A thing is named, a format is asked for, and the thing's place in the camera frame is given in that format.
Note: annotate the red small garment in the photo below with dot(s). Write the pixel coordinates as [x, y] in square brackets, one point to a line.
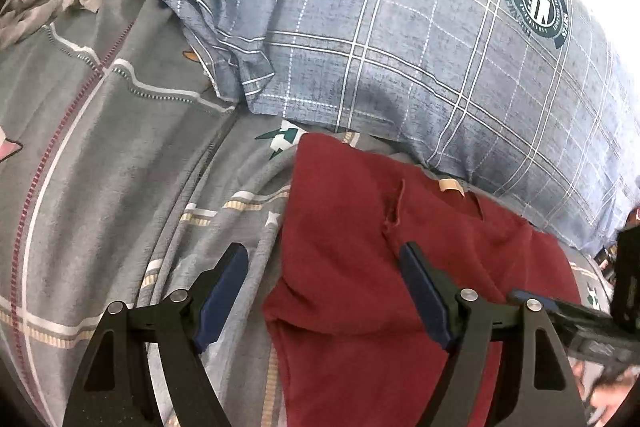
[350, 232]

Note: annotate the person's right hand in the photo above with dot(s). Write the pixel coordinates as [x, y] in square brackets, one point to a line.
[610, 399]

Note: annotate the crumpled grey cloth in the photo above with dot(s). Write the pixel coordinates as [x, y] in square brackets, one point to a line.
[30, 7]

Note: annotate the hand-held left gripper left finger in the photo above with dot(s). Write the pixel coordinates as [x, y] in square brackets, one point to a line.
[227, 277]

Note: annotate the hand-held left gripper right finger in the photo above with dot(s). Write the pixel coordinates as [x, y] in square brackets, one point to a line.
[425, 287]

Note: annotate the grey patterned bed sheet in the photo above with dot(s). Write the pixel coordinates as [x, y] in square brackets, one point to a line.
[100, 157]

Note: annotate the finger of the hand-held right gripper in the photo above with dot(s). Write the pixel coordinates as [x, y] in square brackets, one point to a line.
[535, 298]

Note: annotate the blue plaid pillow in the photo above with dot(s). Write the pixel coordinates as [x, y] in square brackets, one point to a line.
[375, 7]

